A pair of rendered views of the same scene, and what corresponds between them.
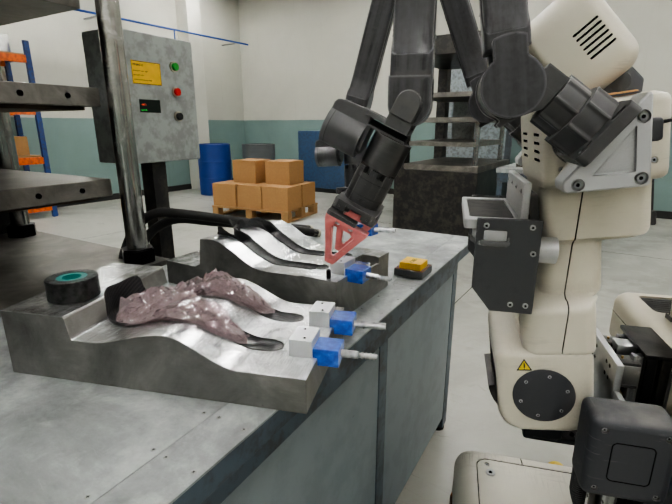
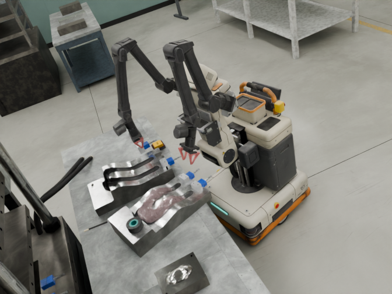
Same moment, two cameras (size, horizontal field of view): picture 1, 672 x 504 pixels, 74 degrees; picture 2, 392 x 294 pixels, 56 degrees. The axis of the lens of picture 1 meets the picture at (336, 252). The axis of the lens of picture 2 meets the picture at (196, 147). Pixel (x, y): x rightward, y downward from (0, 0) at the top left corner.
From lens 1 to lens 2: 1.59 m
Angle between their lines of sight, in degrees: 44
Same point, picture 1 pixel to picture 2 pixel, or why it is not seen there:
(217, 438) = (208, 214)
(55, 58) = not seen: outside the picture
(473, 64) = (158, 77)
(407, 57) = (192, 111)
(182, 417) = (195, 220)
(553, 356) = (227, 146)
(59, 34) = not seen: outside the picture
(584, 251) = (221, 118)
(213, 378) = (192, 208)
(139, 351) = (174, 218)
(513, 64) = (214, 102)
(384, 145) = (193, 130)
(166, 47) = not seen: outside the picture
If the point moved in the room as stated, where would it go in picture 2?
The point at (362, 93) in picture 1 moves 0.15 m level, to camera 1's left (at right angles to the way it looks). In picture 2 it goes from (127, 104) to (109, 118)
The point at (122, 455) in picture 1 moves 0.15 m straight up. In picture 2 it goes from (201, 231) to (194, 212)
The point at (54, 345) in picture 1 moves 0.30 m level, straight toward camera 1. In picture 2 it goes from (151, 238) to (210, 230)
